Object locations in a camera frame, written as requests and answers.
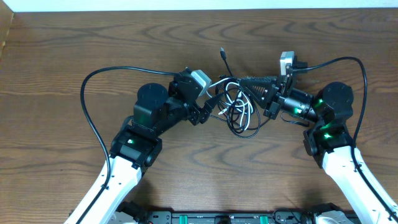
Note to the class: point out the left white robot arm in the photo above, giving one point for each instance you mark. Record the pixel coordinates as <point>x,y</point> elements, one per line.
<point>137,145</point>

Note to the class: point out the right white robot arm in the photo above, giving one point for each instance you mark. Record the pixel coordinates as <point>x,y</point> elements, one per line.
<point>328,141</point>

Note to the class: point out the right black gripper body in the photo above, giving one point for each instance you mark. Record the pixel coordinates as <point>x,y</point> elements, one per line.
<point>273,107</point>

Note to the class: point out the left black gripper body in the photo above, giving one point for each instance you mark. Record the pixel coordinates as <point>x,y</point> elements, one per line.
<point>193,112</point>

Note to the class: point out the cardboard side panel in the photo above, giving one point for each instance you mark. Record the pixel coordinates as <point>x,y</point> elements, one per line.
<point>6,19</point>

